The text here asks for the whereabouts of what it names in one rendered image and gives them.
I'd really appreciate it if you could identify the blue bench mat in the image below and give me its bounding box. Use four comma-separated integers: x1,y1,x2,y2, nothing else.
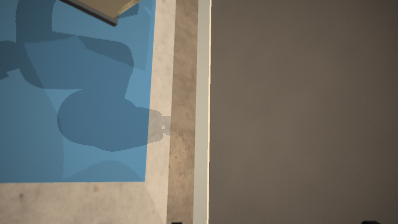
0,0,156,183

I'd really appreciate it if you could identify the beige bucket adapter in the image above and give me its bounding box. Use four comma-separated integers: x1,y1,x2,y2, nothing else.
78,0,141,19

